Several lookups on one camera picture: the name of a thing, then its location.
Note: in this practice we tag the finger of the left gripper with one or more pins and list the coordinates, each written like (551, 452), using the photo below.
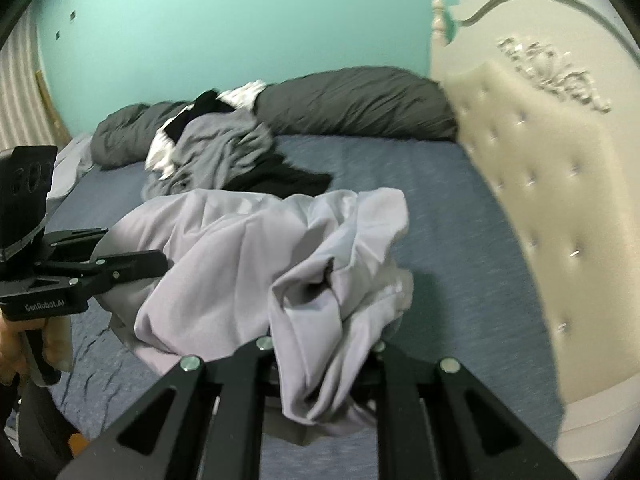
(112, 270)
(72, 244)

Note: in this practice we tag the black garment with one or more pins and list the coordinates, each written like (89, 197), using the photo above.
(273, 174)

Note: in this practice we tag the wooden frame by wall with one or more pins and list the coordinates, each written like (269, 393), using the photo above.
(60, 132)

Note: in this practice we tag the grey sweatshirt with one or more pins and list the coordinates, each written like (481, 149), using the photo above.
(216, 151)

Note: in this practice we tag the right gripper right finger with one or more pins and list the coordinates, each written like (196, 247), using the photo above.
(438, 421)

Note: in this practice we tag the white garment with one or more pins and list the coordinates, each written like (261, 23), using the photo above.
(160, 159)

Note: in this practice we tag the blue patterned bed sheet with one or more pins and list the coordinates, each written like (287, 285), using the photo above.
(473, 296)

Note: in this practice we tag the person's left hand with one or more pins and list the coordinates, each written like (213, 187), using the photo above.
(56, 335)

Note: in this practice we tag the light grey blanket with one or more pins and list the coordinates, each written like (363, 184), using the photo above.
(71, 164)

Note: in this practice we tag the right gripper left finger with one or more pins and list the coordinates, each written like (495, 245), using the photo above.
(202, 420)

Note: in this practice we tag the striped beige curtain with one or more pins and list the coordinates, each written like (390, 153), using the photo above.
(23, 119)

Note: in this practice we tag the light lilac zip jacket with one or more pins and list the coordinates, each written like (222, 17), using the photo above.
(315, 274)

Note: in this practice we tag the dark grey rolled duvet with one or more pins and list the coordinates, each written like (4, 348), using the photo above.
(373, 101)

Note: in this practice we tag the cream tufted headboard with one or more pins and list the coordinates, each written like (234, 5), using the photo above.
(547, 98)

